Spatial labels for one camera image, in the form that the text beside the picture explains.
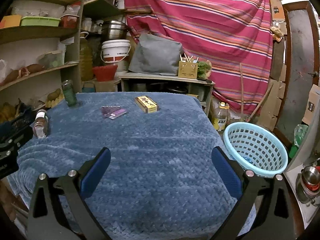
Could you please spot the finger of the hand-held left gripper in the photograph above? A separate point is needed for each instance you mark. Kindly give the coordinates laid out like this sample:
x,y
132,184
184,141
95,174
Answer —
x,y
23,136

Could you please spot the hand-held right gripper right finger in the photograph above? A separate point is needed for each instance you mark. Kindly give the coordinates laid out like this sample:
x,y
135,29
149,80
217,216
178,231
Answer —
x,y
225,167

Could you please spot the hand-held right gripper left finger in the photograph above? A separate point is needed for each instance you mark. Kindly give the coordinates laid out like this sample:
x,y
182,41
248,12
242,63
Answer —
x,y
97,167

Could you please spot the light blue plastic basket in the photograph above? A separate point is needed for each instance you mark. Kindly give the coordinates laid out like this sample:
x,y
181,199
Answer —
x,y
262,140

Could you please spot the dark blue plastic crate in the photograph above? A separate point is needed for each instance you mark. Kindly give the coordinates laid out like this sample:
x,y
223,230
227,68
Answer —
x,y
15,123

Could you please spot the brown spice jar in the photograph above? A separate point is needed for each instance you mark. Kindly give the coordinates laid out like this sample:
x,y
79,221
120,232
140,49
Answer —
x,y
40,125

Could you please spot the pile of potatoes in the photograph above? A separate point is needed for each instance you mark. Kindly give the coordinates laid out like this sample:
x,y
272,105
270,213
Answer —
x,y
6,110

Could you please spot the cardboard egg tray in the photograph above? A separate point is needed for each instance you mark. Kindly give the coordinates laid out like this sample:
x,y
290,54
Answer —
x,y
56,102

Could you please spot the oil bottle yellow label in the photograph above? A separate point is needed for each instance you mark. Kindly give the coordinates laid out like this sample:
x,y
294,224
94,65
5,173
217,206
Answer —
x,y
221,120

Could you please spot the single potato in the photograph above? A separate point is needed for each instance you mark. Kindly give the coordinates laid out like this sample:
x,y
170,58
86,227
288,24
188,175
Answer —
x,y
53,94

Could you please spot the purple packet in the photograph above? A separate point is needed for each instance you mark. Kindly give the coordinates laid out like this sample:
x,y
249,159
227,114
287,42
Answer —
x,y
113,111

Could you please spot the blue fleece blanket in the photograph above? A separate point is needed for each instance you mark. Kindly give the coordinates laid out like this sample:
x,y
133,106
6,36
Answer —
x,y
155,150

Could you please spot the sweet potato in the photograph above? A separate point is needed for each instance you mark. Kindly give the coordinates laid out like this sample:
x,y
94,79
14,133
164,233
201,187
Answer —
x,y
35,68
11,76

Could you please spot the green glass jar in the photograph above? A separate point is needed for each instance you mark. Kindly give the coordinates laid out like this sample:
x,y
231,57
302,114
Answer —
x,y
69,95

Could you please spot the yellow patterned box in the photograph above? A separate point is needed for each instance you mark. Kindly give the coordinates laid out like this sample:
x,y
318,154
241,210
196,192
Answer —
x,y
147,104

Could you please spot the clear plastic container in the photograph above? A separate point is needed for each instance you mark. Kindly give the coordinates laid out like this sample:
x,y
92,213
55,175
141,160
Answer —
x,y
51,60

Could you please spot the green plastic bag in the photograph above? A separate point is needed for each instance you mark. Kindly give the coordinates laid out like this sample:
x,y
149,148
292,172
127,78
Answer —
x,y
301,135

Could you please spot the steel cup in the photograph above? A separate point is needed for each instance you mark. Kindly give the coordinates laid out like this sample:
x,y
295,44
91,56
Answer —
x,y
310,177

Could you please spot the red plastic basin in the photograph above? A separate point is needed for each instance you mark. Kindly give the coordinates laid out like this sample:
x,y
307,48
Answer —
x,y
105,73

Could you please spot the large yellow oil jug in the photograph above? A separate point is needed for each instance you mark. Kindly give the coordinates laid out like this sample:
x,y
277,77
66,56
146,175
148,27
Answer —
x,y
86,60

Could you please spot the green leafy vegetable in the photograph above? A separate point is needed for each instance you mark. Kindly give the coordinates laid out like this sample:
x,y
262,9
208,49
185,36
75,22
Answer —
x,y
203,68

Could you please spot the wooden shelf unit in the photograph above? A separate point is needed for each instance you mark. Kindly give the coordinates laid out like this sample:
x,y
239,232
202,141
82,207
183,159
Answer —
x,y
40,33

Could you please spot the woven yellow box with sticks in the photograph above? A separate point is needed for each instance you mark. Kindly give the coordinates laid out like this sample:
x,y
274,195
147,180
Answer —
x,y
187,70

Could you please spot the printed cardboard box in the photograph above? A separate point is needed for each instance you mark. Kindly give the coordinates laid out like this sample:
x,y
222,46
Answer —
x,y
312,105

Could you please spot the low wooden table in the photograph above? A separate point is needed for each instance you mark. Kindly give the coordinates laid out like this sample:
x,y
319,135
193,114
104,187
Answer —
x,y
162,77

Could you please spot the yellow plastic container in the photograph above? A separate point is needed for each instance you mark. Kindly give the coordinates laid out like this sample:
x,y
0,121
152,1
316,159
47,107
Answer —
x,y
10,22

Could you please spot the green plastic tray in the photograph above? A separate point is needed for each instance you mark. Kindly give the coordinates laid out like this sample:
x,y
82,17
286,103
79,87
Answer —
x,y
40,21

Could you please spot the white plastic bucket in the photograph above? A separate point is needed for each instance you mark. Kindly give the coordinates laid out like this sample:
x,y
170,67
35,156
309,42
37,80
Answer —
x,y
115,51

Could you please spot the red plastic basket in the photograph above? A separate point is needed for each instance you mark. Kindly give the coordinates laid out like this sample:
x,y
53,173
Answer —
x,y
68,21

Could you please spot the grey cushion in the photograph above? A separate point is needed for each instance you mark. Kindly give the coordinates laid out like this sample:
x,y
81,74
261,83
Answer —
x,y
155,55

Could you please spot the grey door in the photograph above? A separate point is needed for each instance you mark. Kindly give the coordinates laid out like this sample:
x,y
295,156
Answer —
x,y
297,55

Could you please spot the steel pot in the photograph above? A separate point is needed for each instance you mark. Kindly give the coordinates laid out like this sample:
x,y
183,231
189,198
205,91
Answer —
x,y
113,31

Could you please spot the red striped cloth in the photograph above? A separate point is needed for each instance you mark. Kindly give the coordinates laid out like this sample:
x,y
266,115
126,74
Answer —
x,y
200,22

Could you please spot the stack of cardboard boxes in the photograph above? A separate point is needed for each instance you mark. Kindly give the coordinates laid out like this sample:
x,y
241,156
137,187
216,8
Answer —
x,y
276,7

